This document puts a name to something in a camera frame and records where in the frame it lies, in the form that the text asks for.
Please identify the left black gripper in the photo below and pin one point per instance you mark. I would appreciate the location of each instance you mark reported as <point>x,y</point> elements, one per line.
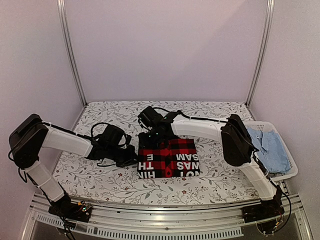
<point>130,159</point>

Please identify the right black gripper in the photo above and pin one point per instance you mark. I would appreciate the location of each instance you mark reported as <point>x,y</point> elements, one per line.
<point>144,143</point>

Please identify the red black plaid shirt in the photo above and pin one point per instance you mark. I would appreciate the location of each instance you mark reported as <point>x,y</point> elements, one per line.
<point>173,158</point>

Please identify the white plastic laundry basket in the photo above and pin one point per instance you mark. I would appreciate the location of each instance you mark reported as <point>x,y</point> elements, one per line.
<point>266,127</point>

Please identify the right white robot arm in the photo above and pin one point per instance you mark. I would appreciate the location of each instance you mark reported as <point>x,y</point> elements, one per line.
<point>237,147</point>

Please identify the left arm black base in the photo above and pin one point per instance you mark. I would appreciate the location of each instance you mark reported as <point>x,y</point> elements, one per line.
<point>66,209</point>

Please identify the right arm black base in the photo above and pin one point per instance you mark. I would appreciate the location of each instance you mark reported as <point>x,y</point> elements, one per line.
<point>264,210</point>

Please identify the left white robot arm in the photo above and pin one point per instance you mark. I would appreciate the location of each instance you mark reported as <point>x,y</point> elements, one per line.
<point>34,134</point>

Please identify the floral patterned table cloth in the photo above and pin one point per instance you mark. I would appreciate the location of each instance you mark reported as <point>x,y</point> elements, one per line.
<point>218,182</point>

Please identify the light blue collared shirt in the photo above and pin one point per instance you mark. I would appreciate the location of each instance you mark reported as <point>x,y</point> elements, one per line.
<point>271,151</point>

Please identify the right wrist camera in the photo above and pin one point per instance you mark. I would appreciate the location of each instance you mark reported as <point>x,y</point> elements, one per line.
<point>149,117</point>

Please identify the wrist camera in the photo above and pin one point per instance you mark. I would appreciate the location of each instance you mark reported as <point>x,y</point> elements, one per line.
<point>149,117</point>
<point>114,136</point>

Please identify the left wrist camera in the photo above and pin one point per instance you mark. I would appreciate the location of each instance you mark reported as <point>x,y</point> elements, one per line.
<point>114,136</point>

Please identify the aluminium front rail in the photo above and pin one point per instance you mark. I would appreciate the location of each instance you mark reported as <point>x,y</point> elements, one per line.
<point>122,221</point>

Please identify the left aluminium frame post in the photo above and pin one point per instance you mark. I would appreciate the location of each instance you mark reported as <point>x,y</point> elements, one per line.
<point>61,7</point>

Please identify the aluminium frame post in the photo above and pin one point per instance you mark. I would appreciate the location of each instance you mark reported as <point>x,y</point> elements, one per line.
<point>270,4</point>
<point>61,7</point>

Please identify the right aluminium frame post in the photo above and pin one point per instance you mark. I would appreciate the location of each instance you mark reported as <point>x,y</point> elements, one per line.
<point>270,4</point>

